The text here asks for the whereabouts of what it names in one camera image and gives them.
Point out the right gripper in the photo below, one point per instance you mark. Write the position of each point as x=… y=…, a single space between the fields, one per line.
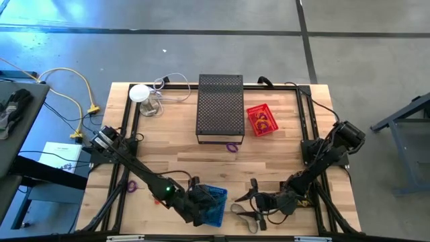
x=275 y=203

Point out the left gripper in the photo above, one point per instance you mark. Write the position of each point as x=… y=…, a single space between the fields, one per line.
x=196 y=205

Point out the blue plastic basket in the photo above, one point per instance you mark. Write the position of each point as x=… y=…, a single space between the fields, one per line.
x=220 y=201

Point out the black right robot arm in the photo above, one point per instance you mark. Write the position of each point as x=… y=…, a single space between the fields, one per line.
x=319 y=164

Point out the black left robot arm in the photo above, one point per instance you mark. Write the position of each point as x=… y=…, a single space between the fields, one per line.
x=144 y=171

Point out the white round desk lamp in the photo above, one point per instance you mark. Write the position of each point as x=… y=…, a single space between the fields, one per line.
x=139 y=93

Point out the black mesh tray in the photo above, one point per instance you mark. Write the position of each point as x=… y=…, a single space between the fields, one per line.
x=314 y=201

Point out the red plastic basket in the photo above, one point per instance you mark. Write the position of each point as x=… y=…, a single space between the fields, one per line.
x=272 y=129

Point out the black perforated metal shelf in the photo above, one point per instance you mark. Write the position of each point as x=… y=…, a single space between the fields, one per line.
x=220 y=104

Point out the white booklet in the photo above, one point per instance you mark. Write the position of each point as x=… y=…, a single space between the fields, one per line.
x=60 y=154

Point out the blue-grey metal stand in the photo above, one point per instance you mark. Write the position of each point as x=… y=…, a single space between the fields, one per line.
x=399 y=158

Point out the dark grey side table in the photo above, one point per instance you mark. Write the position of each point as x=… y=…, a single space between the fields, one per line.
x=20 y=148

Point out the grey work glove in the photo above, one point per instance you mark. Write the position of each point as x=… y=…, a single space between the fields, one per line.
x=15 y=107

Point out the white frame bracket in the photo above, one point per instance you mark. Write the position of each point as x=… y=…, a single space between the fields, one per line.
x=124 y=238
x=312 y=239

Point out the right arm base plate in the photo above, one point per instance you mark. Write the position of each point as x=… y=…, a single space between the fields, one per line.
x=307 y=148

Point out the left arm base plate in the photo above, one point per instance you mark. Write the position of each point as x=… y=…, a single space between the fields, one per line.
x=95 y=158

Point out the black aluminium table frame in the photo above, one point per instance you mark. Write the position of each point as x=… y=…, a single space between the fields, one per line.
x=275 y=86

